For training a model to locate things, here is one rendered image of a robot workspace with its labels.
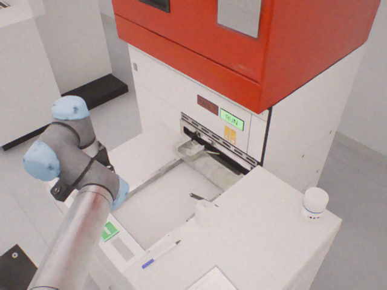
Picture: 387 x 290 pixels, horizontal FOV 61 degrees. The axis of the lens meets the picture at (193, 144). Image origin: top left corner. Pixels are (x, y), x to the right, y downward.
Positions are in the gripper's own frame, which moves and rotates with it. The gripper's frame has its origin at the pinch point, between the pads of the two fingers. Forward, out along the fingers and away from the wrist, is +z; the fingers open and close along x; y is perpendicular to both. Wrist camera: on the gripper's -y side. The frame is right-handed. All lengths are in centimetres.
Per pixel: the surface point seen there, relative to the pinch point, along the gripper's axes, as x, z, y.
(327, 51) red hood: -15, -21, 91
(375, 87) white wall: -5, 53, 207
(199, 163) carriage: 7, 23, 48
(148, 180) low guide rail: 17.0, 25.9, 28.8
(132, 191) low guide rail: 17.0, 26.1, 20.8
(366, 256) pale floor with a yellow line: -59, 111, 125
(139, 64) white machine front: 58, 1, 59
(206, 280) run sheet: -33.7, 13.8, 12.1
